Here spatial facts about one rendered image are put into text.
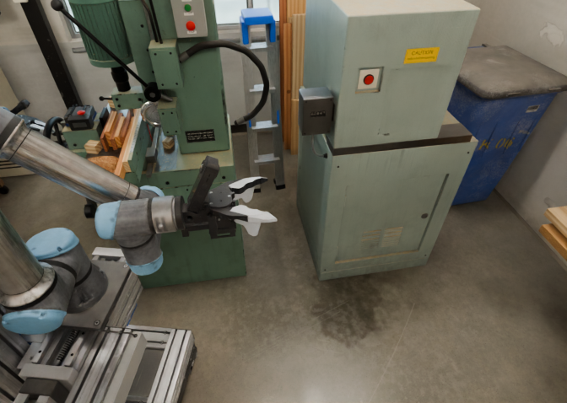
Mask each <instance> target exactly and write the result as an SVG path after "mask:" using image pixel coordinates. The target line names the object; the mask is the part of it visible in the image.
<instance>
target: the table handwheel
mask: <svg viewBox="0 0 567 403"><path fill-rule="evenodd" d="M61 121H64V119H62V118H61V117H57V116H55V117H52V118H51V119H49V120H48V121H47V123H46V124H45V127H44V131H43V136H44V137H47V138H49V139H51V130H52V128H53V126H54V129H55V132H56V134H57V140H58V144H60V145H62V146H63V147H65V148H67V149H69V147H68V144H67V143H66V142H62V137H61V134H60V132H59V128H58V124H60V125H61ZM57 123H58V124H57ZM69 150H70V149H69Z"/></svg>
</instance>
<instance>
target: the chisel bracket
mask: <svg viewBox="0 0 567 403"><path fill-rule="evenodd" d="M111 98H112V100H113V103H114V106H115V108H116V110H132V109H140V108H141V107H140V105H139V104H138V98H140V99H143V104H144V103H145V102H146V101H145V98H144V95H143V90H142V86H131V89H130V90H128V91H126V92H119V91H118V90H117V88H114V89H113V91H112V93H111Z"/></svg>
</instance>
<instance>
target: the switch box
mask: <svg viewBox="0 0 567 403"><path fill-rule="evenodd" d="M170 1H171V6H172V10H173V15H174V20H175V27H176V33H177V37H178V38H186V37H202V36H208V28H207V21H206V15H205V8H204V2H203V0H191V1H188V2H182V1H181V0H170ZM186 3H189V4H190V5H191V6H192V10H191V11H190V12H187V11H186V10H185V9H184V5H185V4H186ZM184 13H193V14H194V15H184ZM188 21H192V22H193V23H194V24H195V26H196V27H195V29H194V30H188V29H187V28H186V23H187V22H188ZM187 31H197V33H196V34H188V33H187Z"/></svg>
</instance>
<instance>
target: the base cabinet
mask: <svg viewBox="0 0 567 403"><path fill-rule="evenodd" d="M223 183H225V182H219V183H212V185H211V187H210V190H212V189H213V188H216V187H218V186H220V185H222V184H223ZM192 187H193V185H186V186H177V187H169V188H160V189H161V190H162V192H163V193H164V195H165V196H174V197H176V196H183V197H184V201H185V203H187V198H188V197H189V195H190V192H191V190H192ZM160 248H161V250H162V252H163V255H162V256H163V263H162V265H161V267H160V268H159V269H158V270H157V271H156V272H154V273H152V274H149V275H146V276H140V275H138V277H139V279H140V282H141V283H142V285H143V288H150V287H163V286H169V285H176V284H182V283H189V282H201V281H207V280H214V279H220V278H227V277H239V276H246V259H245V251H244V242H243V233H242V224H239V223H236V232H235V236H233V237H226V238H219V239H211V236H210V234H209V229H204V230H197V231H190V235H189V237H182V232H181V230H177V231H176V232H169V233H162V234H161V240H160Z"/></svg>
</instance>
